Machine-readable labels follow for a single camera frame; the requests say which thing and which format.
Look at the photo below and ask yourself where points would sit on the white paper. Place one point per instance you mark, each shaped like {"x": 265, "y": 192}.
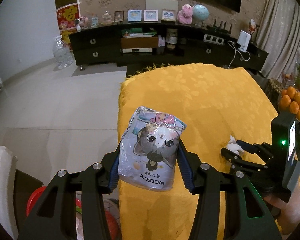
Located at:
{"x": 234, "y": 147}

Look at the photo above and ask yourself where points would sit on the white wall board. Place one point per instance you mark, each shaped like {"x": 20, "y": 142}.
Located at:
{"x": 161, "y": 4}

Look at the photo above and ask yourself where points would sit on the person's right hand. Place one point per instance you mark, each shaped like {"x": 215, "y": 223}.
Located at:
{"x": 289, "y": 217}

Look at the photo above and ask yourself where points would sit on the yellow table cloth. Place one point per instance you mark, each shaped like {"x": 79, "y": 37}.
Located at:
{"x": 215, "y": 104}

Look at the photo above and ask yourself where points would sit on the red festive poster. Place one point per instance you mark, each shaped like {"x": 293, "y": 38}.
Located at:
{"x": 66, "y": 17}

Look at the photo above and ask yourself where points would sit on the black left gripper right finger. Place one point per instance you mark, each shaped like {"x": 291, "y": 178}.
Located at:
{"x": 246, "y": 214}

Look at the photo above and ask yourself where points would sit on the light blue globe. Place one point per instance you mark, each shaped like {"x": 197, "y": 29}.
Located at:
{"x": 200, "y": 14}

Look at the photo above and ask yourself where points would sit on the beige curtain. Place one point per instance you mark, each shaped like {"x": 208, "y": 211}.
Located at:
{"x": 279, "y": 36}

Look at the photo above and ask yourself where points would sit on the pile of oranges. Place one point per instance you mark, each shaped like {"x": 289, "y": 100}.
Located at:
{"x": 289, "y": 101}

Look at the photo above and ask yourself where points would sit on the large clear water bottle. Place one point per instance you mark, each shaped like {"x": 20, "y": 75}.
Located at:
{"x": 62, "y": 53}

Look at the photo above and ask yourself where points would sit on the black wifi router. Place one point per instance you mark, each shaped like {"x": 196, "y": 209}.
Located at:
{"x": 221, "y": 28}

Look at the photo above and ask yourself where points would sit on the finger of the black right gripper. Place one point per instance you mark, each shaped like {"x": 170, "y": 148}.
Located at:
{"x": 239, "y": 162}
{"x": 262, "y": 150}

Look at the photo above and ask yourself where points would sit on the white small camera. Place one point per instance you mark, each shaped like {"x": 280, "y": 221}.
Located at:
{"x": 78, "y": 24}

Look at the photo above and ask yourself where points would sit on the pink plush toy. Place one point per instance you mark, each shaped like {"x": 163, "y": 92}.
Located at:
{"x": 184, "y": 16}

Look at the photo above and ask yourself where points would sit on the blue picture frame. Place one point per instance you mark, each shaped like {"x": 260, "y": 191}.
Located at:
{"x": 134, "y": 16}

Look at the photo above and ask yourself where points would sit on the white picture frame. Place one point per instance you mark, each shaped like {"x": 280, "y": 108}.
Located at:
{"x": 150, "y": 15}

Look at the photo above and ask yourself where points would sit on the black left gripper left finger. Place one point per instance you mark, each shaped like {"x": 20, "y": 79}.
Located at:
{"x": 54, "y": 214}

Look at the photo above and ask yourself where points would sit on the brown small photo frame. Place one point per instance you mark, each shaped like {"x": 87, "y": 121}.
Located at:
{"x": 119, "y": 16}

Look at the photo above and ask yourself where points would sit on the white router box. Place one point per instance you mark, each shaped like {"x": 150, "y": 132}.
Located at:
{"x": 243, "y": 41}

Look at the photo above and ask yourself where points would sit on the black tv cabinet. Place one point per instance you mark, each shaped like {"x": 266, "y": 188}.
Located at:
{"x": 148, "y": 43}

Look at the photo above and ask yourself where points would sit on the cat print tissue pack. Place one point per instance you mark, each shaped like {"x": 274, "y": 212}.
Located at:
{"x": 148, "y": 149}

